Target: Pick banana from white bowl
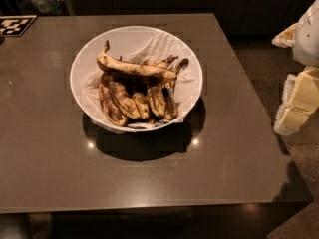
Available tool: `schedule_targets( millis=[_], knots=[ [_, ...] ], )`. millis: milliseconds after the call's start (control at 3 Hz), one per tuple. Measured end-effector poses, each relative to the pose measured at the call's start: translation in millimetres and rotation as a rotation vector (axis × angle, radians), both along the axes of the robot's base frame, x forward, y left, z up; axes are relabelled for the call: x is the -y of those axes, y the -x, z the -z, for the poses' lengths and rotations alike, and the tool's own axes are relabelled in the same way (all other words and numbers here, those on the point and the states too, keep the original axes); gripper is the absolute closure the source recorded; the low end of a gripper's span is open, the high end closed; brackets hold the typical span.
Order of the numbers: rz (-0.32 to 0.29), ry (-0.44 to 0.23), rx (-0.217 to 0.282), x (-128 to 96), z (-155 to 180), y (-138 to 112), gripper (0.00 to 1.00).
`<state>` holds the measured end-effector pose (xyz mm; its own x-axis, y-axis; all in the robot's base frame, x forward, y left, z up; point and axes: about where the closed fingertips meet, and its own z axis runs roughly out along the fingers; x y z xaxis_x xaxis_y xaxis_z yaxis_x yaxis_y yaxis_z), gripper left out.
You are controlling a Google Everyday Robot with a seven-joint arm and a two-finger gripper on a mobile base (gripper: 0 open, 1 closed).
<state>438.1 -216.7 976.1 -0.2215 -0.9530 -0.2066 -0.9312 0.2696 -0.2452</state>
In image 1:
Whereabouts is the white bowl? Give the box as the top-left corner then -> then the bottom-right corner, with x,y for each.
69,25 -> 204,134

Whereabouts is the back banana with stem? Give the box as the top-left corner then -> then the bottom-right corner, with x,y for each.
143,55 -> 188,74

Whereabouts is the rightmost dark banana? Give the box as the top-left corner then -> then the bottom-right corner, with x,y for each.
162,88 -> 178,120

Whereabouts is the leftmost brown spotted banana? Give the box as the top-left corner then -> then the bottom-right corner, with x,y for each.
99,73 -> 128,126

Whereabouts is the black white fiducial marker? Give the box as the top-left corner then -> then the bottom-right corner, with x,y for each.
0,15 -> 37,37

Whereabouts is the white paper towel liner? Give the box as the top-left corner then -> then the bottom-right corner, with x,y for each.
80,30 -> 197,129

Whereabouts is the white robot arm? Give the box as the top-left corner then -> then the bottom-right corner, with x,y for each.
272,0 -> 319,136

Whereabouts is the brown spotted banana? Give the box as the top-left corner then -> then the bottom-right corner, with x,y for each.
109,80 -> 141,120
147,86 -> 165,118
99,73 -> 128,126

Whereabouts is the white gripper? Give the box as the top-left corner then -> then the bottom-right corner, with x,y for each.
273,67 -> 319,136

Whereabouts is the small middle spotted banana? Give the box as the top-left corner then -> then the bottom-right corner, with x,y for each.
133,92 -> 150,120

